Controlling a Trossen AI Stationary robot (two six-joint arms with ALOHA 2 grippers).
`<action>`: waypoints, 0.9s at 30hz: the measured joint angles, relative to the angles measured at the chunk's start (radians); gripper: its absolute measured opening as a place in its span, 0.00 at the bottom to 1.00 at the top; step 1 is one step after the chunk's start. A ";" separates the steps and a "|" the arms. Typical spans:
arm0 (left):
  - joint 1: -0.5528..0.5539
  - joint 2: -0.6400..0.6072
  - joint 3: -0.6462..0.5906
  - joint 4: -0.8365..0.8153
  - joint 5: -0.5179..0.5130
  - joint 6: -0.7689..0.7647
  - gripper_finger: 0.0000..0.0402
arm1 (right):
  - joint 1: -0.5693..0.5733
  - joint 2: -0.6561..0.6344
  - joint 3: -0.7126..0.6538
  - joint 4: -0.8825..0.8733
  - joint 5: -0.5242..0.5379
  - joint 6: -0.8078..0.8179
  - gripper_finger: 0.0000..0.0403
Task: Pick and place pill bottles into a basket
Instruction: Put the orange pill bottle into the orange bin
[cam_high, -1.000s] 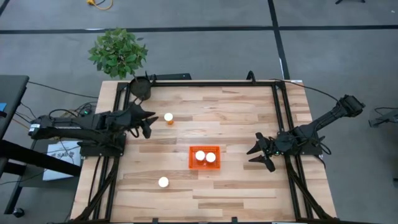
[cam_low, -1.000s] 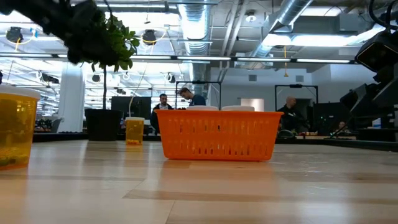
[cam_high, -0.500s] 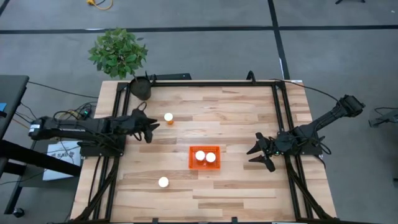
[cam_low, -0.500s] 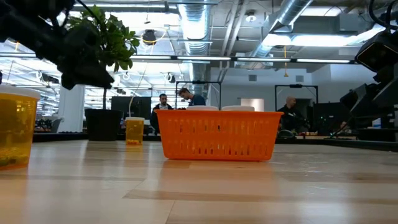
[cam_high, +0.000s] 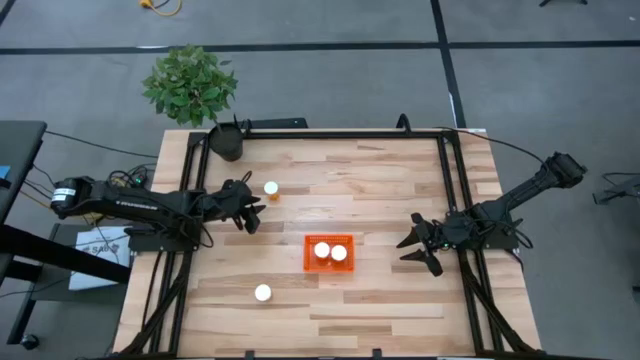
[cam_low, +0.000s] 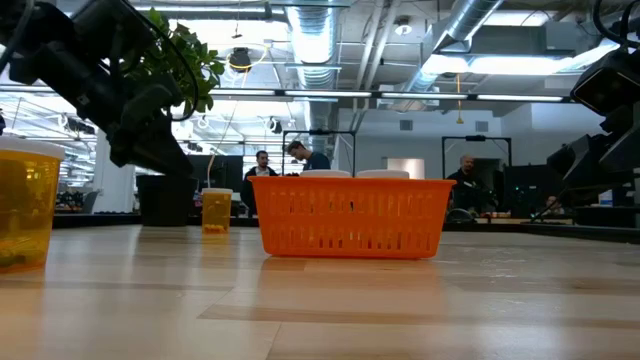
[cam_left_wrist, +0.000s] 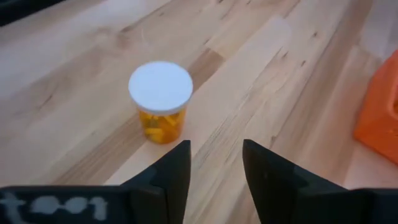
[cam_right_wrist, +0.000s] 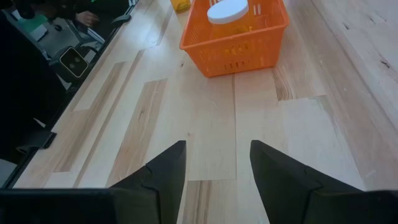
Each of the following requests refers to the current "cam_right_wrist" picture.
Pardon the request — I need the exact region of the amber pill bottle white cap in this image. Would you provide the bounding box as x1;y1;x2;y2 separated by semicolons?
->
206;0;254;40
170;0;192;14

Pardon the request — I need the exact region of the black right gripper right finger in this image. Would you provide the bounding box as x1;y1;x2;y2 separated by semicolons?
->
249;139;364;224

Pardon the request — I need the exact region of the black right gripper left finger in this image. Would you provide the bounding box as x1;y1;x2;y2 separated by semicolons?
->
110;140;187;224

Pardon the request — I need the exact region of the person's hand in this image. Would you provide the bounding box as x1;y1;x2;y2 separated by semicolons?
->
75;11;100;28

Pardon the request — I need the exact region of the teal object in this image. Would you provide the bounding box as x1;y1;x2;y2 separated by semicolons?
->
17;14;48;34

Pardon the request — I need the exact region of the black table edge clamp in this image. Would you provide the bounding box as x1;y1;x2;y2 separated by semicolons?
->
16;129;57;154
111;14;132;28

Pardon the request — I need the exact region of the orange plastic basket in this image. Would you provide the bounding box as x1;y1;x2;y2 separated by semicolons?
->
179;0;290;78

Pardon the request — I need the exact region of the black device with gold rim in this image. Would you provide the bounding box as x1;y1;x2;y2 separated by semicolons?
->
58;46;90;79

